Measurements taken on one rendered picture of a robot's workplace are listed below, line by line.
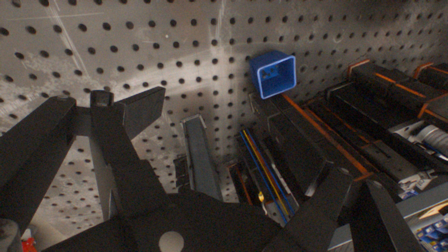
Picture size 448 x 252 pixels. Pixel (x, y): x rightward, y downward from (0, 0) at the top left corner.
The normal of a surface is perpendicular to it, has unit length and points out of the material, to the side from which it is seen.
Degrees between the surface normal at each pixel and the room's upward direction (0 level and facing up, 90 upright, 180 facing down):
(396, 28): 0
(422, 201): 90
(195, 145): 90
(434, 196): 90
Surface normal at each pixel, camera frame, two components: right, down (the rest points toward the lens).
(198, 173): -0.27, -0.72
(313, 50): 0.25, 0.59
